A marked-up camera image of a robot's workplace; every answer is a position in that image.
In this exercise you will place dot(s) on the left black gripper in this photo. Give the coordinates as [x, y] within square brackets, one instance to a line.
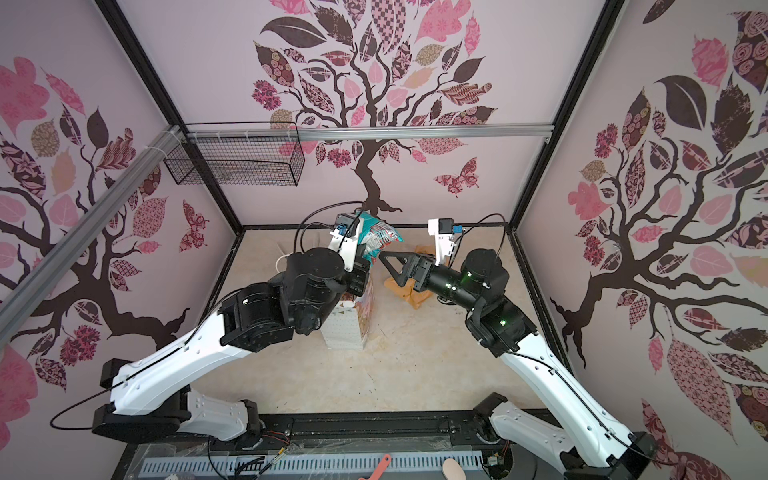
[360, 270]

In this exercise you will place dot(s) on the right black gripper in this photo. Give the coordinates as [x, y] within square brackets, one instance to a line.
[419, 268]

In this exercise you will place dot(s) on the orange-brown snack bag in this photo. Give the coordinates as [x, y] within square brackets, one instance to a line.
[407, 293]

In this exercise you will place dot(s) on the teal pink snack packet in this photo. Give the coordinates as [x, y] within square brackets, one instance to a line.
[375, 235]

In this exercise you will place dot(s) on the white patterned paper gift bag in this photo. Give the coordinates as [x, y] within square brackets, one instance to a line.
[348, 325]

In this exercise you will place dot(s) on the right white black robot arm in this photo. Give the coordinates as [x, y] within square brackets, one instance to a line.
[586, 442]

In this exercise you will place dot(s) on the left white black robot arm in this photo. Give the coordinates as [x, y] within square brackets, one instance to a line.
[153, 398]

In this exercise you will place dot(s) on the beige oval object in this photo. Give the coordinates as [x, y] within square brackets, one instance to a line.
[452, 470]

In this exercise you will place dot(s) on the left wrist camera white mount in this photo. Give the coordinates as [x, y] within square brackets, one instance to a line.
[345, 238]

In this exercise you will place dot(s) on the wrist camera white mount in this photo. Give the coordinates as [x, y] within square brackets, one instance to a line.
[345, 238]
[446, 234]

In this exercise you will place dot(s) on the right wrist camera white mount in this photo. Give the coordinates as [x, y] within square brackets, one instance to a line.
[446, 234]

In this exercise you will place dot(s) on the horizontal aluminium rail back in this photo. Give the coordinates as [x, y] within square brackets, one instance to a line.
[366, 132]

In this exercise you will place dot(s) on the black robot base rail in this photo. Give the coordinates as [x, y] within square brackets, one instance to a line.
[351, 433]

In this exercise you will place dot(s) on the black wire mesh basket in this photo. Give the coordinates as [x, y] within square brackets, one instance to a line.
[262, 153]

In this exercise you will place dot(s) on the pink plastic tool handle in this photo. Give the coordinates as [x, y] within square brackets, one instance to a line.
[379, 469]

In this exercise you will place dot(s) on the grey slotted cable duct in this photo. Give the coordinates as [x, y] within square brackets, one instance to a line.
[315, 465]

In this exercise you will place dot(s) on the diagonal aluminium rail left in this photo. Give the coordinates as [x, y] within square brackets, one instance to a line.
[24, 299]

